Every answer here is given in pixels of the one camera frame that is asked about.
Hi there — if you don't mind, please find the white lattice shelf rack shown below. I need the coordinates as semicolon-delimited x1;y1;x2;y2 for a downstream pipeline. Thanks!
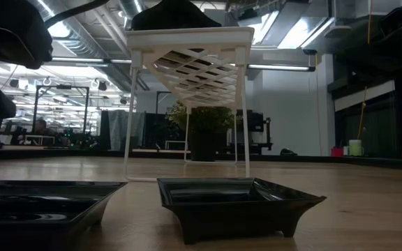
123;26;255;183

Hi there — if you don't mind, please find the black gantry frame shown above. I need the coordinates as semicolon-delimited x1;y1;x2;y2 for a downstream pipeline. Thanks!
32;84;90;139

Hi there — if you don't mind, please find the person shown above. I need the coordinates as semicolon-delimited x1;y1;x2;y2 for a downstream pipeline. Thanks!
29;118;57;146

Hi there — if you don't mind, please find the silver ventilation duct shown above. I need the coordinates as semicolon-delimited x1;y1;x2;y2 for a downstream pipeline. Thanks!
119;0;146;21

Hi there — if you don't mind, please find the grey partition panel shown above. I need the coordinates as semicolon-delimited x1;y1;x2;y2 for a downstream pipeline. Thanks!
99;109;146;149

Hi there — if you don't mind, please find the black small square plate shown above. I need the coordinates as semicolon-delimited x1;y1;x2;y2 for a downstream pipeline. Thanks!
0;180;128;251
156;177;327;245

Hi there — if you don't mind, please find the fluorescent tube light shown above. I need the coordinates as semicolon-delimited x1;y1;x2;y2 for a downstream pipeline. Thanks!
49;56;316;73

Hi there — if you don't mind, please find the black monitor on stand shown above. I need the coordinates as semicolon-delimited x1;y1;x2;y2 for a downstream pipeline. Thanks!
244;109;274;154

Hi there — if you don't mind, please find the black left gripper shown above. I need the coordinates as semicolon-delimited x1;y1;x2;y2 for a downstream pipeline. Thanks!
0;0;54;70

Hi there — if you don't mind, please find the light green cup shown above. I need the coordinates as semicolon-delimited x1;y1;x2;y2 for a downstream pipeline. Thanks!
348;139;365;157

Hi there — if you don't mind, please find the yellow extension cable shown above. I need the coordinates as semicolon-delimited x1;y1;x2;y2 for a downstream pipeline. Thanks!
357;0;373;140

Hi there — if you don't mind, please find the small green potted plant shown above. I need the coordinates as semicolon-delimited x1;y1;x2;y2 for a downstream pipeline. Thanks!
165;100;239;162

